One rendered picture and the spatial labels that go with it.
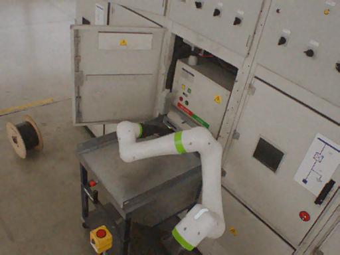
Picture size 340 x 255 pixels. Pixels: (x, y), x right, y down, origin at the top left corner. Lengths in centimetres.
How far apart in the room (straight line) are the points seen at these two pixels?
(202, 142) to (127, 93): 91
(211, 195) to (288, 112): 56
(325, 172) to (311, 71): 48
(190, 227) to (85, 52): 127
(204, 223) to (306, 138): 62
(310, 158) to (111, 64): 135
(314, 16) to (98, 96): 146
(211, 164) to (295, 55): 67
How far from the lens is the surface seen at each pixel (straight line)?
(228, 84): 191
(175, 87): 216
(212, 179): 159
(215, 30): 174
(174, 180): 186
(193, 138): 150
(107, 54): 207
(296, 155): 160
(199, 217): 137
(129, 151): 167
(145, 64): 215
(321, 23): 141
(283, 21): 149
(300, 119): 152
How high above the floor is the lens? 219
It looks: 35 degrees down
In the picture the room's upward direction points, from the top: 10 degrees clockwise
